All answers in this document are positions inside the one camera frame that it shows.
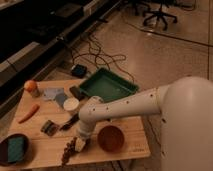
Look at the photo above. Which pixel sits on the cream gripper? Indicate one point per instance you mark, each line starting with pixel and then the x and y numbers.
pixel 80 144

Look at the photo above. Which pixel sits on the dark purple grape bunch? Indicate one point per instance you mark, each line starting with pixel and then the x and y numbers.
pixel 69 151

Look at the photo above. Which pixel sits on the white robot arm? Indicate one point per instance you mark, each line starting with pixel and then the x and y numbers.
pixel 186 110

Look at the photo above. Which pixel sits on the white paper cup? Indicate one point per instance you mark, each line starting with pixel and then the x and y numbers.
pixel 71 105

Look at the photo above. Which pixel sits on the orange-brown bowl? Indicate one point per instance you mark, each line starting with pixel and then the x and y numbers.
pixel 110 139

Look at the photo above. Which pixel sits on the small grey brush block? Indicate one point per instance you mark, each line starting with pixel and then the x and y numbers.
pixel 50 128

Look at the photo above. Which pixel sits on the dark plate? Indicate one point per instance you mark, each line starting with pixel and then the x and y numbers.
pixel 4 149

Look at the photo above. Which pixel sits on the dark brown block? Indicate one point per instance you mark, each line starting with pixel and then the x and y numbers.
pixel 76 93

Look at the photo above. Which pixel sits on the grey-blue cloth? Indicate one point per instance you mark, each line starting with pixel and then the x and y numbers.
pixel 55 94

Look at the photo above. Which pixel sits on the orange carrot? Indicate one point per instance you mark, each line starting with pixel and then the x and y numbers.
pixel 31 112

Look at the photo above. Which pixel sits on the teal sponge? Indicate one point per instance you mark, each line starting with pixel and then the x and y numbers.
pixel 15 149

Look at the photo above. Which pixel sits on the green plastic tray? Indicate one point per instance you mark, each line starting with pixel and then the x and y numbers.
pixel 107 85

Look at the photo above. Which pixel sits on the black power adapter box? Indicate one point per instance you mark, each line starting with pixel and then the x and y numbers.
pixel 79 71

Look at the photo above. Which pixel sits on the orange-lidded jar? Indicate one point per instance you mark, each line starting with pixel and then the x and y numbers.
pixel 31 87

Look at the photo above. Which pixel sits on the black office chair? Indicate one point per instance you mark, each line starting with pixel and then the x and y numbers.
pixel 159 15

